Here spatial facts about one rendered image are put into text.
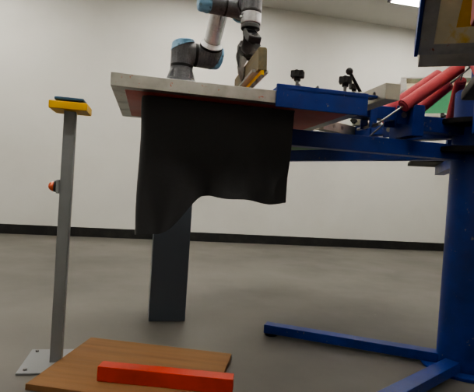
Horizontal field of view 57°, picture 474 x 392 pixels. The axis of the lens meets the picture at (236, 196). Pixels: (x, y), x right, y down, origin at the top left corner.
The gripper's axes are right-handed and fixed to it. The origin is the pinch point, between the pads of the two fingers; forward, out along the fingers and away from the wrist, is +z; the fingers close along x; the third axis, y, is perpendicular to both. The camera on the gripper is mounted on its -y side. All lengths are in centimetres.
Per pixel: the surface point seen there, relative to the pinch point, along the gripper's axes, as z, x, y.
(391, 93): 8, -38, -34
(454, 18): -8, -43, -54
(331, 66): -126, -193, 380
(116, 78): 12, 44, -29
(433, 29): -6, -40, -50
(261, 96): 12.3, 2.0, -29.2
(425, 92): 0, -67, -9
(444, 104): -19, -142, 82
